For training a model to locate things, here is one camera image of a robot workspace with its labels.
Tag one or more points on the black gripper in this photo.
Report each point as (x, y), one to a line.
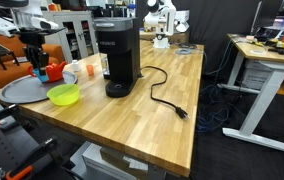
(32, 40)

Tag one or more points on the blue plastic cup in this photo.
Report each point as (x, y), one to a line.
(42, 78)

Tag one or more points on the yellow-green plastic bowl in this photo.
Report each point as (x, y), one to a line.
(63, 96)

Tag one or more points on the idle white robot arm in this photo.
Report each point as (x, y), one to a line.
(165, 16)

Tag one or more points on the round gray plate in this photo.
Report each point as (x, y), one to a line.
(18, 90)

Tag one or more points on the orange sofa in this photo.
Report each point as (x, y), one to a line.
(53, 51)

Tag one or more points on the gray tablet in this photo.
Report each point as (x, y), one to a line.
(18, 60)

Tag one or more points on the red teapot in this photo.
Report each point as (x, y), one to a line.
(57, 71)

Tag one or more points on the white glass-door cabinet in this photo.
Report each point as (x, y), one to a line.
(58, 43)

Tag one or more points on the small white bottle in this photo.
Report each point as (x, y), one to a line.
(76, 66)

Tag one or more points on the orange container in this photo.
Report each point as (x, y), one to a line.
(52, 6)

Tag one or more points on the black orange bar clamp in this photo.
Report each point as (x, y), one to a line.
(35, 155)
(2, 115)

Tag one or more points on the black Keurig coffee maker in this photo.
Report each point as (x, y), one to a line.
(122, 50)

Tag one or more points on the dark gray equipment board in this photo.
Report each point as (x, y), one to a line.
(2, 146)

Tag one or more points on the large white carton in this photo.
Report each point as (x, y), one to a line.
(98, 163)

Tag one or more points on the brown cardboard box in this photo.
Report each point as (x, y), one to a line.
(115, 158)

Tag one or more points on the gray table leg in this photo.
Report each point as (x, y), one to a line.
(155, 173)

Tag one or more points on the black curtain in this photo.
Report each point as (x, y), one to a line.
(215, 26)

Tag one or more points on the clear tape roll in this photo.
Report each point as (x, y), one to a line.
(252, 51)

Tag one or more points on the white storage box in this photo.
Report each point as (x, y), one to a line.
(255, 76)

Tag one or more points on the wood-top desk white legs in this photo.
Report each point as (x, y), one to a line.
(262, 100)

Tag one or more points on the black monitor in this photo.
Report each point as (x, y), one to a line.
(268, 13)

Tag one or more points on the yellow hand tool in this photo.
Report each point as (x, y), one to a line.
(283, 44)

